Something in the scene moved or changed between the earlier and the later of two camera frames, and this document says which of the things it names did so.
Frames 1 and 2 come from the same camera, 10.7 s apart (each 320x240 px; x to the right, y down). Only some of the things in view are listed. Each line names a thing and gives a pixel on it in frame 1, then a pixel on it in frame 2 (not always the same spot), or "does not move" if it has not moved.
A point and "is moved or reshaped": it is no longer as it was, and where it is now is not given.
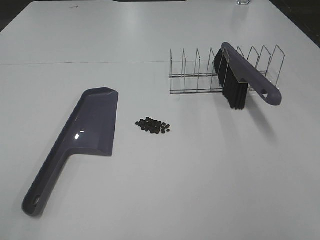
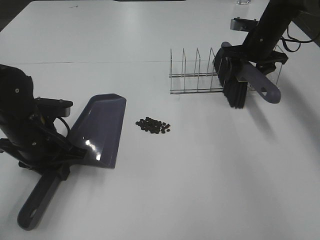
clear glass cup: (243, 2) does not move
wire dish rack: (269, 65) does not move
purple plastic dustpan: (91, 130) is moved or reshaped
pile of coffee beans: (153, 126) does not move
